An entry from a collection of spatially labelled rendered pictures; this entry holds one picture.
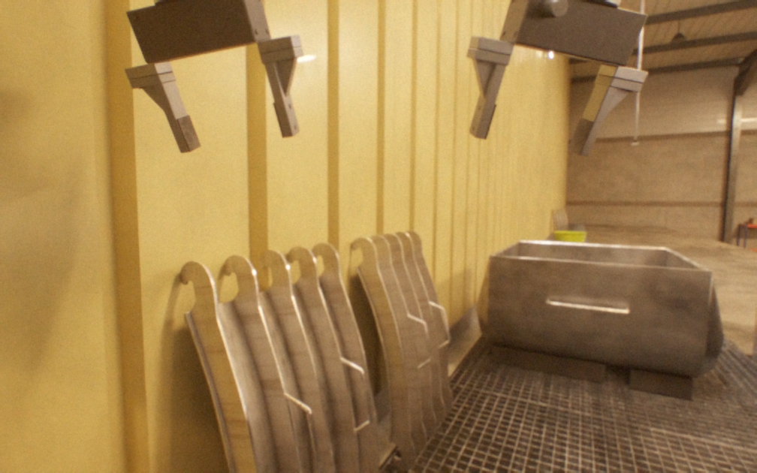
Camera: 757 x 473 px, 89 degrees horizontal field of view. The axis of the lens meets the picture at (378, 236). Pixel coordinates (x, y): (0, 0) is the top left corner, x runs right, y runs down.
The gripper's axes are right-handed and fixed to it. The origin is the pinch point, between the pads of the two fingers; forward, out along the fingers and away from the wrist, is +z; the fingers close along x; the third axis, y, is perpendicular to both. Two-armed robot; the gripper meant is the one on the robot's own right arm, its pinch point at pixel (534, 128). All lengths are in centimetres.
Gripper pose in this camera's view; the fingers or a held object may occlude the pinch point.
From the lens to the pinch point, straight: 51.3
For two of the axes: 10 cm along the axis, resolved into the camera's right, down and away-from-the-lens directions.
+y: 0.9, 4.8, -8.7
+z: -1.7, 8.7, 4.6
